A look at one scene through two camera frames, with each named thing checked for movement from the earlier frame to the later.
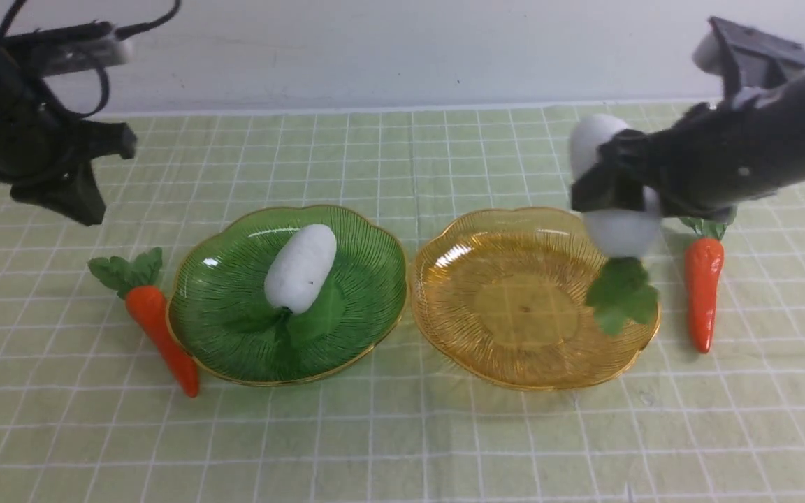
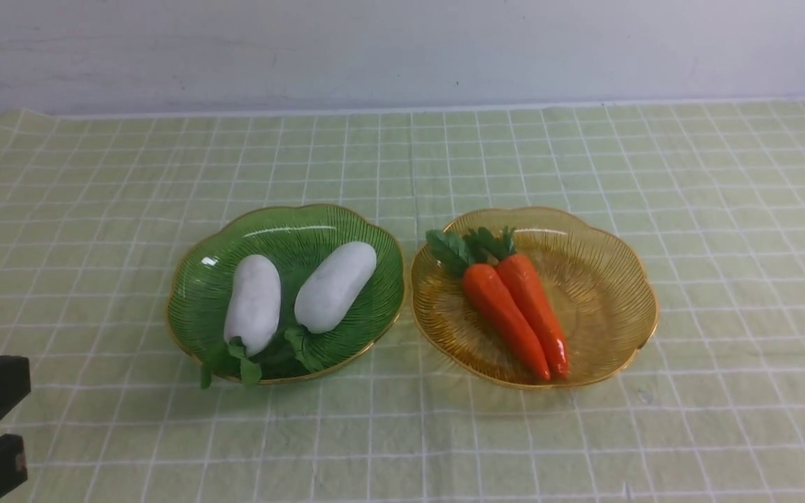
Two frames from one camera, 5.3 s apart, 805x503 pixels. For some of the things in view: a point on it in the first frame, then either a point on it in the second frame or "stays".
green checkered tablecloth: [59, 398] stays
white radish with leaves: [298, 270] -> [329, 293]
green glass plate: [223, 327] stays
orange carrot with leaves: [704, 260] -> [525, 293]
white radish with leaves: [620, 289] -> [252, 312]
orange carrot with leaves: [134, 276] -> [452, 253]
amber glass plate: [501, 298] stays
